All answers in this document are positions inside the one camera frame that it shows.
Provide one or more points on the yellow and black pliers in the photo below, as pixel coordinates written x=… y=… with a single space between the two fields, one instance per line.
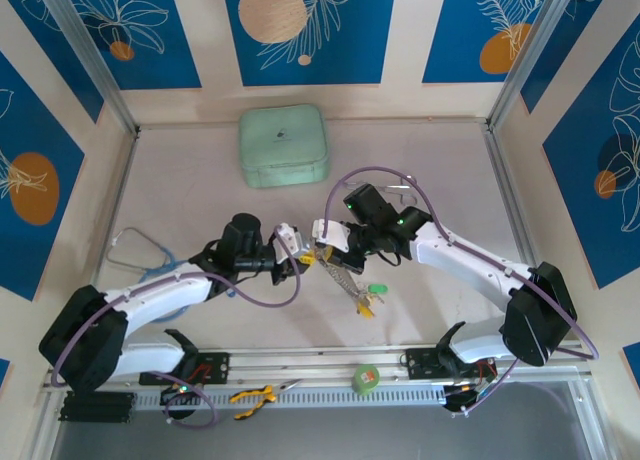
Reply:
x=250 y=396

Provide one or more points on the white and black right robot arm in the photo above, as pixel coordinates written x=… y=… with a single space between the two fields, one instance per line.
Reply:
x=465 y=260

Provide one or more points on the green tape roll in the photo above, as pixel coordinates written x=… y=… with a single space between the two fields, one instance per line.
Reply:
x=366 y=379

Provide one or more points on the aluminium table side rail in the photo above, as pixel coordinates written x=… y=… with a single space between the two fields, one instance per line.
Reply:
x=504 y=180
x=123 y=180

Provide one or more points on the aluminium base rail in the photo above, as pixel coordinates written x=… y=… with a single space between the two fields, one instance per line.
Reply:
x=320 y=365

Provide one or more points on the black extrusion block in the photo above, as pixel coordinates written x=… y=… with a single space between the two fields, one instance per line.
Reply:
x=97 y=407

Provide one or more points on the green capped key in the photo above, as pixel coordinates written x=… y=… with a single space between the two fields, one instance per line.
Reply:
x=378 y=289

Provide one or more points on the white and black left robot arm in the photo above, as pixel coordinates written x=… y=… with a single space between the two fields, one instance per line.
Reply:
x=160 y=292

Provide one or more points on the aluminium frame post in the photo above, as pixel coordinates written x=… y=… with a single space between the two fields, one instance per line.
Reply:
x=526 y=55
x=92 y=55

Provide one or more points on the metal forceps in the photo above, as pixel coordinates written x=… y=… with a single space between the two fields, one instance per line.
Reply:
x=407 y=198

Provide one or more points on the grey and blue stethoscope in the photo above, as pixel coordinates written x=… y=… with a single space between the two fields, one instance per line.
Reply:
x=169 y=256

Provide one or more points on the mint green square case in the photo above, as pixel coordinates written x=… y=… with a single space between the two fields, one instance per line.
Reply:
x=282 y=145

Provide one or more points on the yellow capped key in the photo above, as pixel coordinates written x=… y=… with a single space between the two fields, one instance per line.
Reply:
x=366 y=310

